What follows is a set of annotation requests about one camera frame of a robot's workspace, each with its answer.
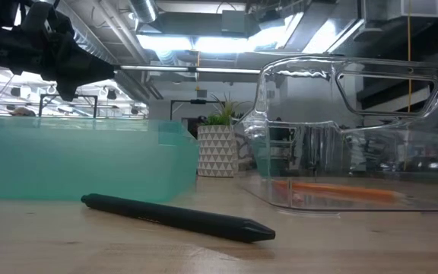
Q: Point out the bright ceiling light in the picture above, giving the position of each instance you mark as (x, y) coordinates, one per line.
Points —
(211, 45)

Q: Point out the clear plastic bin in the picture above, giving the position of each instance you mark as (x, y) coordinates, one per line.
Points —
(356, 152)

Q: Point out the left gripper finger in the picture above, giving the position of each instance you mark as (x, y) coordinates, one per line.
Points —
(82, 61)
(68, 85)

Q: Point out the green spiky plant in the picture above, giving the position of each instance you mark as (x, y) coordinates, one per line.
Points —
(223, 114)

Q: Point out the orange pencil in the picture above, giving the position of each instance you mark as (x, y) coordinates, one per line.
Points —
(337, 190)

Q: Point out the silver horizontal pipe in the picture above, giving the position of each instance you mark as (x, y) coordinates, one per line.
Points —
(158, 68)

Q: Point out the black background frame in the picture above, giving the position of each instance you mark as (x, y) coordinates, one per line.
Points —
(198, 101)

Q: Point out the silver ventilation duct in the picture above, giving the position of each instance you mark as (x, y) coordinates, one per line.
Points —
(143, 9)

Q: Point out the white grey patterned pot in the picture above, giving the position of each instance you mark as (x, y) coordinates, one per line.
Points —
(217, 152)

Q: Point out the teal plastic bin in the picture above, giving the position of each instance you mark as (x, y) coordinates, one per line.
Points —
(70, 160)

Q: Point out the black pen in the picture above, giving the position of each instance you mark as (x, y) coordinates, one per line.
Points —
(185, 218)

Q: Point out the person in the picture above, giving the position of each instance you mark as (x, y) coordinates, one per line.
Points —
(21, 112)
(196, 127)

